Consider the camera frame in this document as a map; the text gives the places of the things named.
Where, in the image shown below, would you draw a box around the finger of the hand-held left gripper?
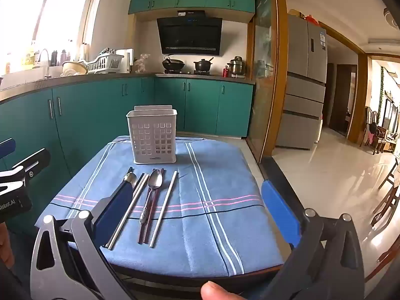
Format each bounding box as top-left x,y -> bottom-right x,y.
0,138 -> 16,161
14,148 -> 51,179

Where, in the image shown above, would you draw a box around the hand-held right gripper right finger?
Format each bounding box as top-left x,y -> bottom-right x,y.
261,179 -> 366,300

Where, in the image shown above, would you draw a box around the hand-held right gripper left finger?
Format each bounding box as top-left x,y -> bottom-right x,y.
29,175 -> 138,300

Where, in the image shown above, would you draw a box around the white plastic utensil holder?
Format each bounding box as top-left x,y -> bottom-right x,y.
126,105 -> 178,165

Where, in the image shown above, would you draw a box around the person's left hand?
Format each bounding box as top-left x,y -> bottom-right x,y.
0,225 -> 15,269

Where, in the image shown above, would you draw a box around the person's right hand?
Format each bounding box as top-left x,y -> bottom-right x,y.
200,281 -> 233,300

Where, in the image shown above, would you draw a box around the blue striped cloth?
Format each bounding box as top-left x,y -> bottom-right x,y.
34,136 -> 285,277

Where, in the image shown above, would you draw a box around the teal lower cabinets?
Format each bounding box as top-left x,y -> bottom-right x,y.
0,76 -> 254,241

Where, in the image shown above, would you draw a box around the grey kitchen countertop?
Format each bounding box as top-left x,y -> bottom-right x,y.
0,70 -> 256,104

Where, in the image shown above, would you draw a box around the metal faucet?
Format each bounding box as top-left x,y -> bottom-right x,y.
37,48 -> 52,79

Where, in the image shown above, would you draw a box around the pale bowl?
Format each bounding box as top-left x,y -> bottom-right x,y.
61,61 -> 89,76

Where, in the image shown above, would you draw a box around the wooden chair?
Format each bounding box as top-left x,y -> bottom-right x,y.
370,156 -> 400,229

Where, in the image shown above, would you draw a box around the white dish rack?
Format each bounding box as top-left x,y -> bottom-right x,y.
78,48 -> 125,74

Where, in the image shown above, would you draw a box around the wooden dining chairs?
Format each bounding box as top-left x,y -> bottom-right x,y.
359,106 -> 400,155

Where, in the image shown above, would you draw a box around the silver refrigerator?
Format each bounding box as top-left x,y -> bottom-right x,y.
275,14 -> 328,151

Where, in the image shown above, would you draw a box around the brown wooden door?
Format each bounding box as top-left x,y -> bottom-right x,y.
328,64 -> 357,136

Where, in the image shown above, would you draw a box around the white kitchen appliance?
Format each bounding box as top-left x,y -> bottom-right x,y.
116,48 -> 134,73

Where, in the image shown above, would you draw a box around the wooden framed glass door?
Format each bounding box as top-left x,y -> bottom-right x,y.
247,0 -> 288,163

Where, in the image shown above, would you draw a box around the clear plastic bag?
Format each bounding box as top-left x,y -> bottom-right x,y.
135,53 -> 151,73

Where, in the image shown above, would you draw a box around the kitchen window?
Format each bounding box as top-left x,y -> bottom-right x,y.
0,0 -> 101,76

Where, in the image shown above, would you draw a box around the steel kettle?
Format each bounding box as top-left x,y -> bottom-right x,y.
227,56 -> 247,76

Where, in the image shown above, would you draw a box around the green hanging vine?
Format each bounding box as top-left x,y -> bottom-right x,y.
377,66 -> 386,122

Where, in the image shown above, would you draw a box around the gas stove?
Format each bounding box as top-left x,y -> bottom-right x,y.
155,69 -> 219,77

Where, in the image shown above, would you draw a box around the black wok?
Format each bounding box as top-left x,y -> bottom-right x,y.
162,55 -> 186,72

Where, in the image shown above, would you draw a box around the black cooking pot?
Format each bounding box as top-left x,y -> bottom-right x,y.
193,57 -> 215,72

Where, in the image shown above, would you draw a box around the black range hood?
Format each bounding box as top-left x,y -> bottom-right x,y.
157,10 -> 223,57

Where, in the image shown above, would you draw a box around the ceiling light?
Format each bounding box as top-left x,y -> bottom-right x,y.
384,6 -> 400,30

